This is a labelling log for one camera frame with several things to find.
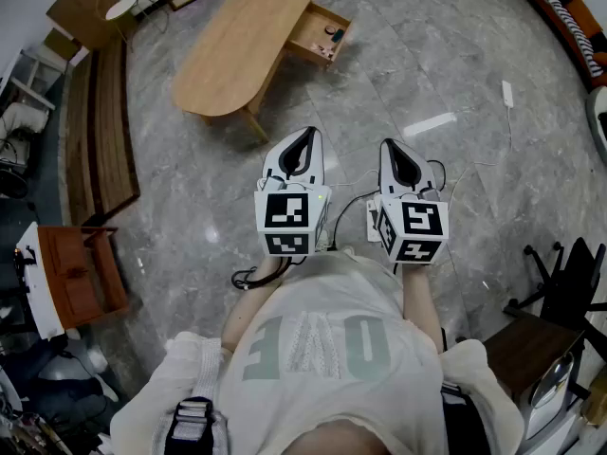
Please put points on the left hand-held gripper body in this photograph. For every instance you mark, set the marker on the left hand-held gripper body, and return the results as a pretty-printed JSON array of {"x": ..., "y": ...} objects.
[{"x": 284, "y": 211}]

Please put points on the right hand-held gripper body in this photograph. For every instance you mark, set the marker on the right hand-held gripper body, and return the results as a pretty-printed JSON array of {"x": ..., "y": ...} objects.
[{"x": 422, "y": 221}]

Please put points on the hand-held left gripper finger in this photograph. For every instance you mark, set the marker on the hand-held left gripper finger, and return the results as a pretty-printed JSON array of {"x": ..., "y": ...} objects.
[
  {"x": 317, "y": 164},
  {"x": 272, "y": 159}
]

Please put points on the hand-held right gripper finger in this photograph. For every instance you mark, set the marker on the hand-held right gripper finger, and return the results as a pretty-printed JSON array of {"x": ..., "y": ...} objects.
[
  {"x": 427, "y": 173},
  {"x": 386, "y": 169}
]

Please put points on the light wooden drawer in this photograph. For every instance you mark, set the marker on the light wooden drawer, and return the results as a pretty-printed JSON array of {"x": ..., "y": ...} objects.
[{"x": 313, "y": 29}]

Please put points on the person's right forearm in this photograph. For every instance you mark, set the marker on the person's right forearm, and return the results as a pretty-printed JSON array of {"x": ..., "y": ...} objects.
[{"x": 419, "y": 301}]

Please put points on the person's left forearm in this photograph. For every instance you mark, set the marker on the person's left forearm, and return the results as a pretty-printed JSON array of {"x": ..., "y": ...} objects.
[{"x": 242, "y": 311}]

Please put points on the light wooden coffee table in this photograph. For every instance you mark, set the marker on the light wooden coffee table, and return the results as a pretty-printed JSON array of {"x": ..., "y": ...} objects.
[{"x": 237, "y": 50}]

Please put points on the long white power strip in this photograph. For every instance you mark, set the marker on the long white power strip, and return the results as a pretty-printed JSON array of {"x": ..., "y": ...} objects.
[{"x": 507, "y": 94}]

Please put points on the black office chair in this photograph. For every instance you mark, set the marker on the black office chair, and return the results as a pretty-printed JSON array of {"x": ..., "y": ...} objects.
[{"x": 569, "y": 278}]

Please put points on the person's white shirt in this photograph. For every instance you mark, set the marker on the person's white shirt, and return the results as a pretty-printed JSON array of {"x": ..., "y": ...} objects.
[{"x": 332, "y": 372}]

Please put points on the dark wooden stool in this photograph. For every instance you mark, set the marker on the dark wooden stool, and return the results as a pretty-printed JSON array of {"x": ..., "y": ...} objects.
[{"x": 526, "y": 353}]

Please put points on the dark wooden step platform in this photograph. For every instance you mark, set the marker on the dark wooden step platform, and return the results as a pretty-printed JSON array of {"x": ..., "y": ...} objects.
[{"x": 102, "y": 135}]

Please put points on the white round stool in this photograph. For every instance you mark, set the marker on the white round stool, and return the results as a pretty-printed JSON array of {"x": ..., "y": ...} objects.
[{"x": 598, "y": 116}]

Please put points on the orange sofa with striped cushion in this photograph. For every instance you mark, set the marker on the orange sofa with striped cushion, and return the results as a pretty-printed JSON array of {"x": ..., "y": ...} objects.
[{"x": 569, "y": 17}]

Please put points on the brown wooden cabinet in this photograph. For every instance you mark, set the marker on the brown wooden cabinet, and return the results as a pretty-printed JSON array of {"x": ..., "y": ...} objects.
[{"x": 71, "y": 278}]

